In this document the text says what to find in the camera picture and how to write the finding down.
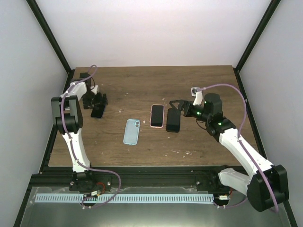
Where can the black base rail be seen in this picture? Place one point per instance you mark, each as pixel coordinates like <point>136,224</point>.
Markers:
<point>204,178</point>

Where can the metal front plate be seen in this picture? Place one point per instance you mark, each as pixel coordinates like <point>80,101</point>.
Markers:
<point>239,213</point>

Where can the light blue phone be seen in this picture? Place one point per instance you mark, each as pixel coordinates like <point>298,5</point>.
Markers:
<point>131,134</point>

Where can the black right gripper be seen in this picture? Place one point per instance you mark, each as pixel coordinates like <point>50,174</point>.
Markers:
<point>183,103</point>

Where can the light blue slotted strip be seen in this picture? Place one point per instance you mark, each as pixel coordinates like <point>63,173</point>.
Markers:
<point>126,198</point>

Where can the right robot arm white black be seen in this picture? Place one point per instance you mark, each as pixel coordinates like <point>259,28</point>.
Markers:
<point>265,185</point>

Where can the black frame post right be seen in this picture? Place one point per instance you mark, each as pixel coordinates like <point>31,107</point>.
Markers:
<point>257,34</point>

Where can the dark blue phone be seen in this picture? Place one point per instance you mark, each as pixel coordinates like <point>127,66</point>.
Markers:
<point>98,111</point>

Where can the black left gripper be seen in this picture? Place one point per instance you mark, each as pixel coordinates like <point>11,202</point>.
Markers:
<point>97,102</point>

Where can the pink phone case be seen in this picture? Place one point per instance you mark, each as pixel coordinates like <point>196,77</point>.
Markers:
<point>150,123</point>

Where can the black frame post left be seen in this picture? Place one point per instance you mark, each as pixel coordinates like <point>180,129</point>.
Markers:
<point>48,33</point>

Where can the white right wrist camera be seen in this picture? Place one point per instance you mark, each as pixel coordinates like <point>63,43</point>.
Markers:
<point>196,94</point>

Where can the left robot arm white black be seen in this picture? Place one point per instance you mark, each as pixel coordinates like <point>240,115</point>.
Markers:
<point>68,119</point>

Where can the black phone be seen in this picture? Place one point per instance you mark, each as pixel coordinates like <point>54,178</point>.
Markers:
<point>173,121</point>

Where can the black frame post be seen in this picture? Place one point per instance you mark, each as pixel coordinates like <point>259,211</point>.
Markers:
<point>48,33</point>
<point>257,34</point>

